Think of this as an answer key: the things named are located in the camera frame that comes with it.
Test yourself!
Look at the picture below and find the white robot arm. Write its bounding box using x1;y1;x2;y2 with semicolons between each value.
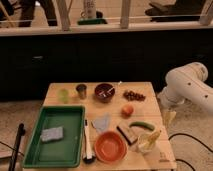
157;62;213;127

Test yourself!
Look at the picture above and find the orange-red bowl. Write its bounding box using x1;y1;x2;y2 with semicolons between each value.
94;131;127;164

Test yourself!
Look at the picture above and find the dark brown bowl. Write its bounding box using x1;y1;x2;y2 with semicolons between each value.
94;83;115;103

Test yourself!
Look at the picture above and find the green cucumber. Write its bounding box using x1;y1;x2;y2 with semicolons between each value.
129;121;155;131

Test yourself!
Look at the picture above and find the bunch of dark grapes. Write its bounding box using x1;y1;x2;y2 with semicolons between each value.
123;91;145;101

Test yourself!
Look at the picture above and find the brown block eraser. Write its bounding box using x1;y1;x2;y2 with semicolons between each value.
117;123;137;145

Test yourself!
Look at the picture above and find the grey cloth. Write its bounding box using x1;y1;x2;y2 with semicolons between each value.
92;114;110;133

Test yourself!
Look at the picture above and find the green translucent cup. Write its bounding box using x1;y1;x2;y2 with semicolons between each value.
58;89;69;103

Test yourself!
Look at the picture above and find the green plastic tray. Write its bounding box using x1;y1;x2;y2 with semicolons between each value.
23;106;85;168

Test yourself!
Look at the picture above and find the grey sponge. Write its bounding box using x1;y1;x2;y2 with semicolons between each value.
40;127;63;142

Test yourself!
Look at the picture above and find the white mug on green tray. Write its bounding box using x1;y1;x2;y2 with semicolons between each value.
78;0;107;25

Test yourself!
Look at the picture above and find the black stand pole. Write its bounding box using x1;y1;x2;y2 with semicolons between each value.
8;123;25;171

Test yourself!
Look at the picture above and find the black cable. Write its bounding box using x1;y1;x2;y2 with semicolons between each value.
168;132;213;171

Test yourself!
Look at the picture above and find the white handled brush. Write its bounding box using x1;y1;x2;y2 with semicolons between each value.
83;120;95;164

